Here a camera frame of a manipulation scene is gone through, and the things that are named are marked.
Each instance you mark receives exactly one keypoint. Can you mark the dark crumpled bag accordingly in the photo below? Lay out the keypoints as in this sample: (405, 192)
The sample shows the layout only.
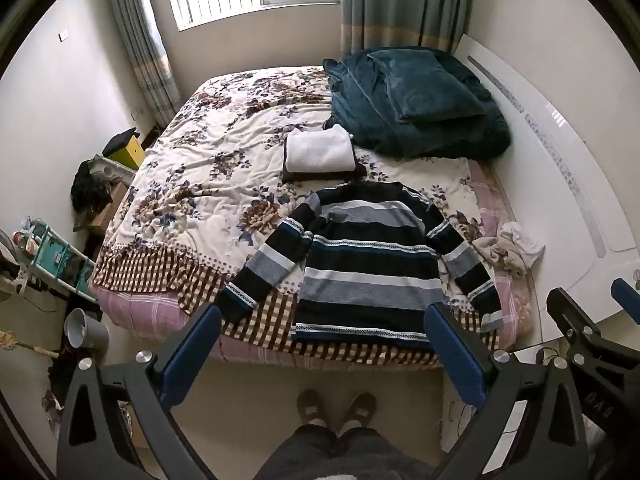
(90, 192)

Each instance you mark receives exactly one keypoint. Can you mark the teal plush duvet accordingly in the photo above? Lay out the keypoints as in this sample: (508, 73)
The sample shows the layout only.
(360, 105)

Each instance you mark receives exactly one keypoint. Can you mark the yellow box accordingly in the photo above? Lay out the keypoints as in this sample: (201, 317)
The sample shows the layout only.
(132, 156)

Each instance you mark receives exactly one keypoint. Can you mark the teal storage rack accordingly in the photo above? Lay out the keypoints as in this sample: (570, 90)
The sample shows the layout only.
(60, 260)

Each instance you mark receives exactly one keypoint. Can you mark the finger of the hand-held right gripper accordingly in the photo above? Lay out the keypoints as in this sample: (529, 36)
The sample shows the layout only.
(627, 295)
(575, 317)

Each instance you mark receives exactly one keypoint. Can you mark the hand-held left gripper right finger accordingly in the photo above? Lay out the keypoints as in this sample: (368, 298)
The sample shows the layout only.
(456, 360)

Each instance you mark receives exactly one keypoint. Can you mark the person's left brown slipper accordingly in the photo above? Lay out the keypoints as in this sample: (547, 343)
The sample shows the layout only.
(311, 407)

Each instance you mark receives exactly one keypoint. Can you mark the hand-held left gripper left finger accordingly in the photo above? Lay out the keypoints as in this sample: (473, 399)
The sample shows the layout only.
(192, 355)

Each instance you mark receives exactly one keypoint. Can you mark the grey-green striped curtain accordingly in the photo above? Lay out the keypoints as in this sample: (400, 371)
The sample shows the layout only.
(145, 50)
(400, 0)

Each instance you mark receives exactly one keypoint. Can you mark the folded dark cloth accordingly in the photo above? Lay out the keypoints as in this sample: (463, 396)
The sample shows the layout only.
(320, 176)

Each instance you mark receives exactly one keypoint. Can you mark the grey bucket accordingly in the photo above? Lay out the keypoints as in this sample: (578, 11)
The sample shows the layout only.
(87, 330)

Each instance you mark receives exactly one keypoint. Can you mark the brown patterned stick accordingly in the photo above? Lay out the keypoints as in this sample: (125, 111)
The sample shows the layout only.
(25, 344)

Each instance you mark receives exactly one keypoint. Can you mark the white headboard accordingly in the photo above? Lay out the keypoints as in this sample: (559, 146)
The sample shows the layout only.
(550, 160)

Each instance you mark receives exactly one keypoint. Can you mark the person's dark trousers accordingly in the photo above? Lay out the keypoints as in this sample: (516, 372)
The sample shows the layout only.
(340, 455)

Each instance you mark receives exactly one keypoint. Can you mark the folded white cloth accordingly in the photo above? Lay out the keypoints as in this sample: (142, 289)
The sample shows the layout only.
(320, 150)

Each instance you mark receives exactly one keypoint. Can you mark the pink plaid bed mattress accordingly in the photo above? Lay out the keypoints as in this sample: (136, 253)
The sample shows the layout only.
(150, 310)

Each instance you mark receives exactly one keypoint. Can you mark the wooden nightstand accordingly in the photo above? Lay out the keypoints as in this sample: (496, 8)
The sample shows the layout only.
(107, 210)

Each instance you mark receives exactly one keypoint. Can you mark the crumpled white cloth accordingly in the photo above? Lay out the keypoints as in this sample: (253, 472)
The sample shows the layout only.
(525, 242)

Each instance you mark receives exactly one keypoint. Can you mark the person's brown slipper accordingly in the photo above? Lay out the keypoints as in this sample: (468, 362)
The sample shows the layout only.
(311, 407)
(361, 410)

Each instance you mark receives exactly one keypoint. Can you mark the striped knit sweater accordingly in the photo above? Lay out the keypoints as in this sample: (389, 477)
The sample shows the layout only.
(360, 270)

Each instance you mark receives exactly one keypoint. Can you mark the crumpled beige cloth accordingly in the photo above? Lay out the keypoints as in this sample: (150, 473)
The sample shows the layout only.
(500, 255)

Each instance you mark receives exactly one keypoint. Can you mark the person's right brown slipper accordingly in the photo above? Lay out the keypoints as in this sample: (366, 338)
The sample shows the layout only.
(361, 410)

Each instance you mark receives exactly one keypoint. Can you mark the floral blanket with checkered border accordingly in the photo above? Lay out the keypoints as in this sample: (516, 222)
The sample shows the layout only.
(210, 160)

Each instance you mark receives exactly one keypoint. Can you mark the black pouch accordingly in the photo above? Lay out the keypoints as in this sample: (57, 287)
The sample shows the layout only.
(120, 139)

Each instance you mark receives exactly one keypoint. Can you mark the pale green plastic container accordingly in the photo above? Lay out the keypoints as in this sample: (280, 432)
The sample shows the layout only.
(112, 166)

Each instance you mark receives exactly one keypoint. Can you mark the teal plush pillow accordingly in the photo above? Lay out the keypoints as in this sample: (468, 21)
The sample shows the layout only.
(425, 85)

